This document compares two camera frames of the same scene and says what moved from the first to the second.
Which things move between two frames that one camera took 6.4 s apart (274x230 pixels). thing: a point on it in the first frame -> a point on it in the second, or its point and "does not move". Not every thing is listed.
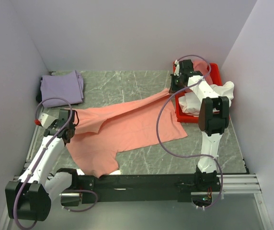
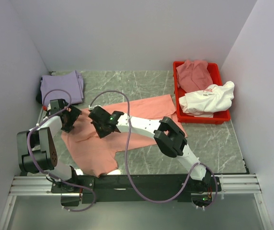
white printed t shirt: [190, 103] does not move
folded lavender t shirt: [69, 86] does not move
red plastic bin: [216, 77] does not move
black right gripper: [173, 88] -> [101, 135]
